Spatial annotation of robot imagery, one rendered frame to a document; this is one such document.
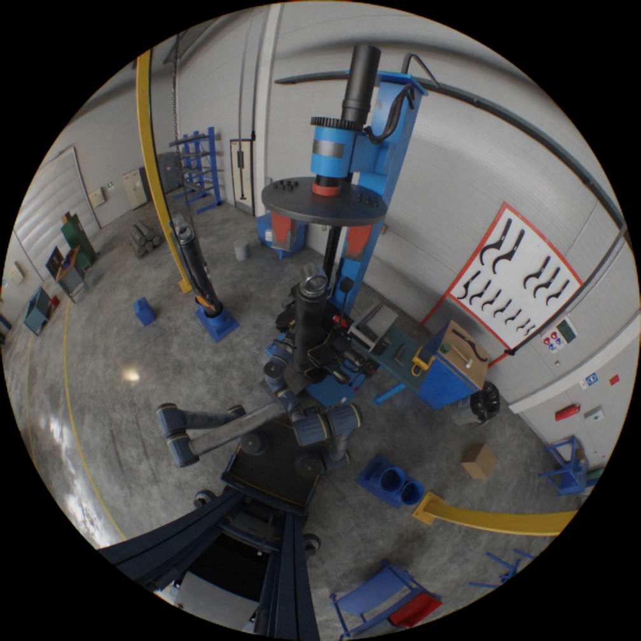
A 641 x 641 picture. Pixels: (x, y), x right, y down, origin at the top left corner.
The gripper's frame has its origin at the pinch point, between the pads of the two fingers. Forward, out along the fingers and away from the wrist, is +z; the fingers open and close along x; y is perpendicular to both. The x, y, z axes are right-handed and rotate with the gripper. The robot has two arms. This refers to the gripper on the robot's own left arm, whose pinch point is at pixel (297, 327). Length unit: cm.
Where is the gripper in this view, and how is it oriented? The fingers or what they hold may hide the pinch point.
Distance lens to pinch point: 130.4
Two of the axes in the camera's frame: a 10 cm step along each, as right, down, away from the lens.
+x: 1.2, -5.7, -8.1
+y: 9.3, 3.5, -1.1
